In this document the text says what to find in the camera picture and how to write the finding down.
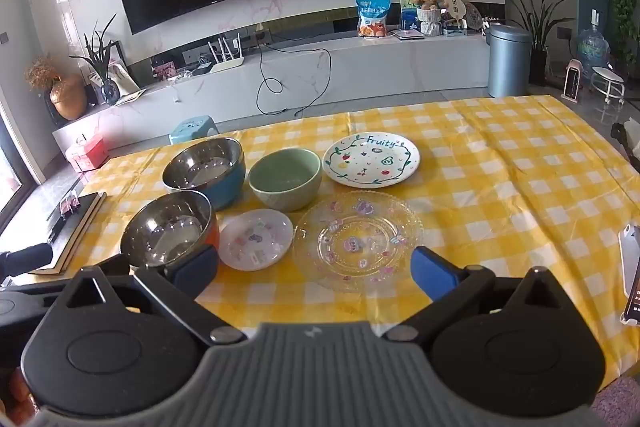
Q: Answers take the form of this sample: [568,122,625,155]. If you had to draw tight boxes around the white router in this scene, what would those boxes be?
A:
[207,33,246,74]

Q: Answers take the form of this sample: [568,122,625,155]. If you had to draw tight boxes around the grey metal trash can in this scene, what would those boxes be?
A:
[487,24,532,98]

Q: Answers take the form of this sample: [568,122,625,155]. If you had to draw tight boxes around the white round stool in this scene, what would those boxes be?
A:
[590,67,626,105]

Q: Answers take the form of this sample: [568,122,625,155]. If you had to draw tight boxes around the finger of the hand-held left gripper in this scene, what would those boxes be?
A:
[0,244,54,278]
[47,254,132,288]

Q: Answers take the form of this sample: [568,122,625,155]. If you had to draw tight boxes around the blue plastic stool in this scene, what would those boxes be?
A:
[168,115,219,145]

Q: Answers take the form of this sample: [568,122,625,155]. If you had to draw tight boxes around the orange steel bowl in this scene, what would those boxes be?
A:
[120,190,220,270]

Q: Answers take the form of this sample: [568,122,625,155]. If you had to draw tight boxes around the green ceramic bowl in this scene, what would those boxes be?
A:
[248,148,322,212]

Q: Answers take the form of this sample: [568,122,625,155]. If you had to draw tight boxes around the green plant in blue vase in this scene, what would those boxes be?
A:
[70,13,123,106]

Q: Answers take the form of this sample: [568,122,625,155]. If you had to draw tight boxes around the white fruit-print plate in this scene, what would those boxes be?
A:
[322,132,421,189]

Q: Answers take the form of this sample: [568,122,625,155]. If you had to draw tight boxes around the yellow checkered tablecloth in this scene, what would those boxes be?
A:
[30,94,640,390]

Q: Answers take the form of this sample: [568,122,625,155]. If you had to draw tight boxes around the dark object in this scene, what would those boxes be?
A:
[611,119,640,155]

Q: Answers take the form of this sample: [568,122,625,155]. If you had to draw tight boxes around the long-leaf potted plant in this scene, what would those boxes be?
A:
[494,0,576,85]

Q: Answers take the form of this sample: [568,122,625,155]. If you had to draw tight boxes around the white marble TV cabinet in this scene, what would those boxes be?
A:
[52,24,493,148]

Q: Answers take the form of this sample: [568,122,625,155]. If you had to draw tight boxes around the pink box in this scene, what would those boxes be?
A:
[66,134,110,172]

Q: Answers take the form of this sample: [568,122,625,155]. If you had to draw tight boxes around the dried flowers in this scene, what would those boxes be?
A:
[25,54,61,92]

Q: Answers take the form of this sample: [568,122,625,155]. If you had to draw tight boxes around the black window frame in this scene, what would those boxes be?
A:
[0,102,45,233]

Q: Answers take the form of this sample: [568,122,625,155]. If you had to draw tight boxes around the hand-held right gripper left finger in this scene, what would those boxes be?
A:
[62,244,247,348]

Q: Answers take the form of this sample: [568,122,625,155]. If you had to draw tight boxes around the white tote bag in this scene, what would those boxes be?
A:
[107,41,141,95]

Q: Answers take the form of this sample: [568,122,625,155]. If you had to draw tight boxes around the round paper fan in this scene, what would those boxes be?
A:
[444,0,468,28]

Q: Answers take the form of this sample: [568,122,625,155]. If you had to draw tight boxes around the clear glass plate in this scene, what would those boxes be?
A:
[292,190,424,293]

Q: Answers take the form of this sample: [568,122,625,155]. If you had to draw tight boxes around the blue snack bag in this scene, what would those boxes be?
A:
[356,0,391,38]

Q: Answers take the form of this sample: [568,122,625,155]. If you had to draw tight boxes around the water bottle with pump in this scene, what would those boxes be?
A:
[577,9,612,70]

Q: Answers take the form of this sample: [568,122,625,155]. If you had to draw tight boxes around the pink heater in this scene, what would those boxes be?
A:
[561,59,583,102]

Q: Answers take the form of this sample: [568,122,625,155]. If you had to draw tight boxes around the decorative plate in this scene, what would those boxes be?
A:
[465,2,485,31]

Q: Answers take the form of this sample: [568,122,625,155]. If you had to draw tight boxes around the small white sticker plate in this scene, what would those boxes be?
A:
[218,208,294,271]

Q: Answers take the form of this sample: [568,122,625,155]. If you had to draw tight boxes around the bronze vase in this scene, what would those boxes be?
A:
[50,74,88,122]

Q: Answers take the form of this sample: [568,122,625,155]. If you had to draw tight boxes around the black cable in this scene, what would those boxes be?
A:
[256,38,332,118]

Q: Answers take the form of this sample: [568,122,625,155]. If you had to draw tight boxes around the black notebook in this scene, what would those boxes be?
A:
[27,191,108,275]

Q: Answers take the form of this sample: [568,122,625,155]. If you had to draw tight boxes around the blue steel bowl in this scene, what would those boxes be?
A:
[161,137,247,212]

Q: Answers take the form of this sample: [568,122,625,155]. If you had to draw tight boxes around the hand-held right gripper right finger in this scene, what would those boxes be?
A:
[382,245,576,349]

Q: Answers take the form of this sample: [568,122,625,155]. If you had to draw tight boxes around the smartphone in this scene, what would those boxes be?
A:
[618,222,640,325]

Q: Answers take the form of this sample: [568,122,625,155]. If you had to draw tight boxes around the purple rug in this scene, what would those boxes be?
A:
[592,379,640,427]

